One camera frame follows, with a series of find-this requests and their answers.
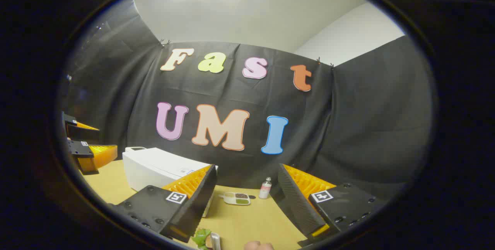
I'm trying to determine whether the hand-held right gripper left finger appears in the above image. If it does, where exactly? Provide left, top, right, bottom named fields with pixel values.
left=109, top=164, right=218, bottom=243

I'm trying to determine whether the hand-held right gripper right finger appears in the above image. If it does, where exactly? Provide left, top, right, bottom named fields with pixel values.
left=277, top=163, right=387, bottom=247

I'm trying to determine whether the lettuce bread sandwich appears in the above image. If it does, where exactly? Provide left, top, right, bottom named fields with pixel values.
left=191, top=228, right=212, bottom=250

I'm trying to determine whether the white microwave oven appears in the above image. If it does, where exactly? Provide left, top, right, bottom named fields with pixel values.
left=122, top=146, right=219, bottom=218

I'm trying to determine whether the small bottle with pink label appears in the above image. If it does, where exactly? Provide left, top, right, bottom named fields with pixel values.
left=258, top=177, right=273, bottom=199

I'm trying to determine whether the white divided condiment dish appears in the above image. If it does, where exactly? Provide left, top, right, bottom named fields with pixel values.
left=223, top=192, right=251, bottom=206

